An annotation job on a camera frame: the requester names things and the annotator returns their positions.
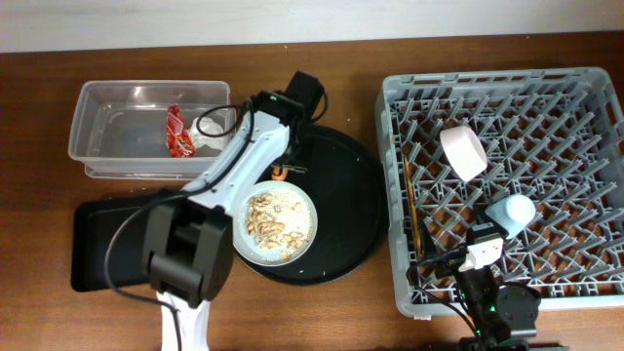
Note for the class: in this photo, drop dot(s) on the orange carrot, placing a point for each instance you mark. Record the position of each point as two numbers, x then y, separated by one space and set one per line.
279 173

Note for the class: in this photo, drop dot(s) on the clear plastic storage box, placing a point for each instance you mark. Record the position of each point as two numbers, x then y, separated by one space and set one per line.
119 127

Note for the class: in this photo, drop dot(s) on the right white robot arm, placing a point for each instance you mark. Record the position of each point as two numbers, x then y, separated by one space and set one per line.
501 316

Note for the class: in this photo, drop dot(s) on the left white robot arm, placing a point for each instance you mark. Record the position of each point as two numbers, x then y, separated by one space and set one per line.
188 248

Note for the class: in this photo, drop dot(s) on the round black serving tray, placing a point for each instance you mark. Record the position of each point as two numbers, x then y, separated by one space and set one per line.
345 183

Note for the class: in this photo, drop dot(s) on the grey plastic dishwasher rack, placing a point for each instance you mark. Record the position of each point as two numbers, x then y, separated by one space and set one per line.
553 135

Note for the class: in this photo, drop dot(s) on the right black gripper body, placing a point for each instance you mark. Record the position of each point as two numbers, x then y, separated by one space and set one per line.
449 264

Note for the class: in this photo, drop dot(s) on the red snack wrapper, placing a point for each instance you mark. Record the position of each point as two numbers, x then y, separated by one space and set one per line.
179 141

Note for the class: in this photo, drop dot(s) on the pink plastic bowl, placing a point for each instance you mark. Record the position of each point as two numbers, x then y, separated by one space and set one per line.
464 152

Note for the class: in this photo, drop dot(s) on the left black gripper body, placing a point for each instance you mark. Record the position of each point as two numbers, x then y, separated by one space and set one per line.
301 151

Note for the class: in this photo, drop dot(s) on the light blue plastic cup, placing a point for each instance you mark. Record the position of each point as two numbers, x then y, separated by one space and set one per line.
513 213

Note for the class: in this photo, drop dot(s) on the grey plate with food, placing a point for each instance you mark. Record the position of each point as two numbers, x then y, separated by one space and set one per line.
275 225

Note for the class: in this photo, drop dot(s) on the white paper napkin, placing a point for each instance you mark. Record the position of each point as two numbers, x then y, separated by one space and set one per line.
206 133

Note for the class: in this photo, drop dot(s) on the wooden chopstick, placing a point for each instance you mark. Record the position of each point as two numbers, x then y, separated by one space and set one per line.
412 208

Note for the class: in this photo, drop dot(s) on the black rectangular bin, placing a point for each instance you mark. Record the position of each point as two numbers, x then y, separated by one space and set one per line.
95 224

